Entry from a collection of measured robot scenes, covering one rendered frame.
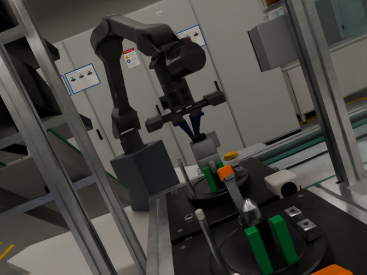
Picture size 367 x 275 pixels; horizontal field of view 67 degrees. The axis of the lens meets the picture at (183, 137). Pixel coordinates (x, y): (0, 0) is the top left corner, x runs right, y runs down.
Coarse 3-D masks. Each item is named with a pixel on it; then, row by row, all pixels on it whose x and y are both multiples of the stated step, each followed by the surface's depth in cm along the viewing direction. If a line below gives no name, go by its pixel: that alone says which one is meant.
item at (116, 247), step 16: (144, 224) 85; (112, 240) 83; (144, 240) 75; (80, 256) 81; (112, 256) 73; (128, 256) 70; (32, 272) 83; (48, 272) 79; (64, 272) 75; (80, 272) 72; (128, 272) 63
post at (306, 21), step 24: (288, 0) 39; (312, 0) 39; (288, 24) 42; (312, 24) 39; (312, 48) 40; (312, 72) 41; (312, 96) 43; (336, 96) 41; (336, 120) 42; (336, 144) 42; (336, 168) 45; (360, 168) 43
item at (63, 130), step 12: (12, 60) 43; (24, 72) 44; (36, 72) 48; (24, 84) 43; (36, 84) 46; (0, 96) 40; (36, 96) 45; (48, 96) 49; (0, 108) 42; (36, 108) 46; (48, 108) 47; (0, 120) 46; (12, 120) 47; (84, 120) 58; (0, 132) 49; (12, 132) 51; (60, 132) 57; (24, 144) 57
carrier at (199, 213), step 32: (224, 224) 45; (256, 224) 31; (288, 224) 35; (320, 224) 36; (352, 224) 33; (192, 256) 40; (224, 256) 34; (256, 256) 28; (288, 256) 28; (320, 256) 28; (352, 256) 29
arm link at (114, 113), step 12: (108, 36) 77; (108, 48) 78; (120, 48) 80; (108, 60) 80; (108, 72) 83; (120, 72) 84; (120, 84) 85; (120, 96) 87; (120, 108) 88; (132, 108) 91; (120, 120) 88; (132, 120) 91; (120, 132) 93
